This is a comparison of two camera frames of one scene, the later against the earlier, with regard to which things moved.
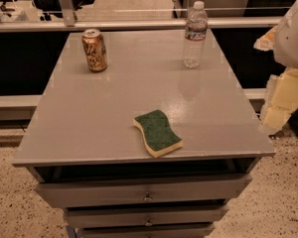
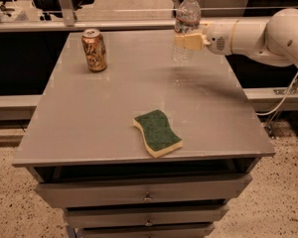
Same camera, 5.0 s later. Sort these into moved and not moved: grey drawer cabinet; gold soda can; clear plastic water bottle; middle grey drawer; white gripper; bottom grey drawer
Moved: clear plastic water bottle; white gripper
Not moved: grey drawer cabinet; bottom grey drawer; gold soda can; middle grey drawer
